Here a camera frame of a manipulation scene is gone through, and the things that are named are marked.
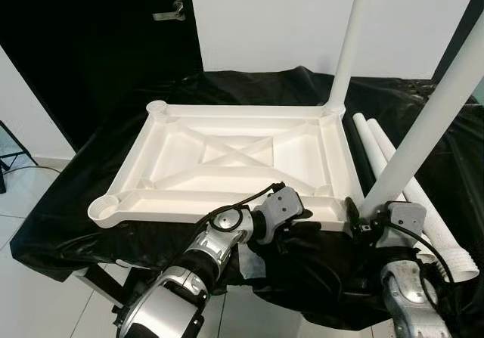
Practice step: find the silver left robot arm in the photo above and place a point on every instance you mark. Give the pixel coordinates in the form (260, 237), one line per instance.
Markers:
(204, 255)

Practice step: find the black plastic cover sheet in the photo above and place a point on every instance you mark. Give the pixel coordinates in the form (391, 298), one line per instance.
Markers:
(68, 217)

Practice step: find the black door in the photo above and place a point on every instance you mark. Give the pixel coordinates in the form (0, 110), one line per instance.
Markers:
(91, 43)

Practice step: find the black tripod stand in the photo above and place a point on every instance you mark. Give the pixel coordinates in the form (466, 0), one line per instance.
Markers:
(7, 160)

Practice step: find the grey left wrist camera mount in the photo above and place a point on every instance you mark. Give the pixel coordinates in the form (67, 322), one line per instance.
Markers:
(283, 206)

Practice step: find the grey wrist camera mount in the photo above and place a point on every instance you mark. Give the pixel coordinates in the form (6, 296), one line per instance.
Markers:
(283, 206)
(404, 218)

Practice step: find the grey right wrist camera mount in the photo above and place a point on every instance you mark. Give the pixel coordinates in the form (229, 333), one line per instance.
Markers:
(404, 218)

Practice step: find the black wall pillar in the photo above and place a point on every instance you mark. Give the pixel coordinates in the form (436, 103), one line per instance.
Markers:
(461, 39)

